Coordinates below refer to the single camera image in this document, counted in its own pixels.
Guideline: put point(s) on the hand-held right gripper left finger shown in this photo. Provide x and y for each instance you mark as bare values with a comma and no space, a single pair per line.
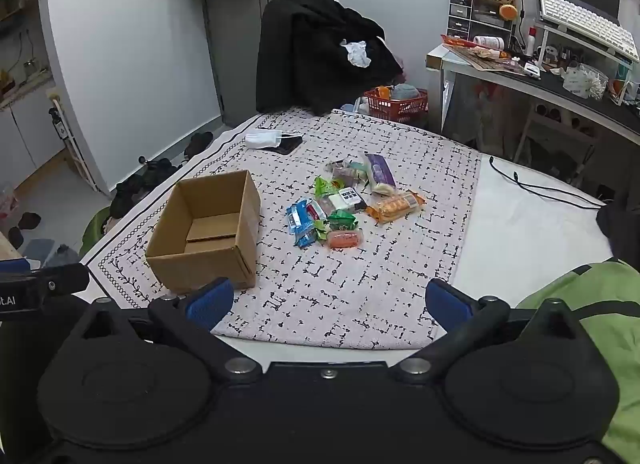
210,303

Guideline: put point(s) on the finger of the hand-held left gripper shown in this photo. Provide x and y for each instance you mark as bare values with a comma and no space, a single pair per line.
62,278

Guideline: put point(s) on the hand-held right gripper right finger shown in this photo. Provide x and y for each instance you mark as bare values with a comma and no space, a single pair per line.
447,303

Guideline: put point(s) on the brown cardboard box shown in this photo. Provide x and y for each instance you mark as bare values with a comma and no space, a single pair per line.
205,244

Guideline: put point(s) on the orange cracker packet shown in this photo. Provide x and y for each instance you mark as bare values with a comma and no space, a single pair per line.
395,206

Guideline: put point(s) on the blue snack packet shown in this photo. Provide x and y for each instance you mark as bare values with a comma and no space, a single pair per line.
299,214
306,236

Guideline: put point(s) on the small green snack packet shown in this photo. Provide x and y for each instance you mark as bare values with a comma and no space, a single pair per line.
321,232

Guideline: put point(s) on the red snack packet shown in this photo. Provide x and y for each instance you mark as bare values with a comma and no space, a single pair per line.
470,43
315,211

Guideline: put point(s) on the black and white snack packet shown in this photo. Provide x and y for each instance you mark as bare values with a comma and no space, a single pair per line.
347,198

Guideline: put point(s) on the purple snack packet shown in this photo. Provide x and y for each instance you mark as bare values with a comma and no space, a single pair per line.
380,174

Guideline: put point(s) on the clear teal pastry packet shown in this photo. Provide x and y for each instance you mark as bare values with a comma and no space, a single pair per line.
359,168

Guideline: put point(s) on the green packet with red print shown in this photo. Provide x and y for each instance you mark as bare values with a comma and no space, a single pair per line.
325,187

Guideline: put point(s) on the clear packet with purple bun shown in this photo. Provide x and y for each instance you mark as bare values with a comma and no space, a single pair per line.
341,173

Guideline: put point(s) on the printed white blanket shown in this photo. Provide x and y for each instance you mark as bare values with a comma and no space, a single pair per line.
390,269

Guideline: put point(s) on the black shoes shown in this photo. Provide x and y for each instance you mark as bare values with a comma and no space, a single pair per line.
142,184

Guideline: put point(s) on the green cloth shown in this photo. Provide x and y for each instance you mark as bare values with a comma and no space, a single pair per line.
600,304

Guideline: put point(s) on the black slippers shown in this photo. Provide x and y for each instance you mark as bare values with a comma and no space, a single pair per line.
197,144

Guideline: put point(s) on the white face mask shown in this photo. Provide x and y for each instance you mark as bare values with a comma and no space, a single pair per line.
261,139

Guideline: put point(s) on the black phone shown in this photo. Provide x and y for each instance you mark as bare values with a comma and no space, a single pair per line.
290,144

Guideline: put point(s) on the white plastic bag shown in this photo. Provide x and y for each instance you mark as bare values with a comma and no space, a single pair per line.
475,109

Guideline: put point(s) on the red plastic basket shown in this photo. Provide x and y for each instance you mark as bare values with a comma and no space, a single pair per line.
395,109

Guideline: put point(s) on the orange item in basket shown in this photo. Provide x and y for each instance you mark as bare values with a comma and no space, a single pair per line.
383,93

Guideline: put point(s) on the white desk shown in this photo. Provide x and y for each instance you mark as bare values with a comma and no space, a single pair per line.
560,84

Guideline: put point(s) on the grey door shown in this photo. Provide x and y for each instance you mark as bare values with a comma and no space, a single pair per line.
235,44

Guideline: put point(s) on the red flat snack packet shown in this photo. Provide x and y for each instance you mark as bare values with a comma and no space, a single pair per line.
470,43

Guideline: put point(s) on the clear bag of cotton swabs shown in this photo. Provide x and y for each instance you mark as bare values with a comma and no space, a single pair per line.
585,80

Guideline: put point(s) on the white crumpled cloth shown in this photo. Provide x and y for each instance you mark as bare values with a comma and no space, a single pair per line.
357,53

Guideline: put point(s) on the black jacket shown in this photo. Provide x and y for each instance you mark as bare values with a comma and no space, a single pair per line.
305,49

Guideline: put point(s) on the white bottle with red cap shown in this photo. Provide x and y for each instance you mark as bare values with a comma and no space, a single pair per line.
531,42

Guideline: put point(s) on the white keyboard riser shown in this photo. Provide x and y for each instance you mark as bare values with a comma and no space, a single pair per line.
550,34

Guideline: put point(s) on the grey drawer organizer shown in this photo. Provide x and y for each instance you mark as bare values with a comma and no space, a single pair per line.
470,14

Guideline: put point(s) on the orange ball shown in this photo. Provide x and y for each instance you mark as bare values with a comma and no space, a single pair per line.
508,12

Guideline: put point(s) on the white keyboard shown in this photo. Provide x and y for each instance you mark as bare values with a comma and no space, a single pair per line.
585,22

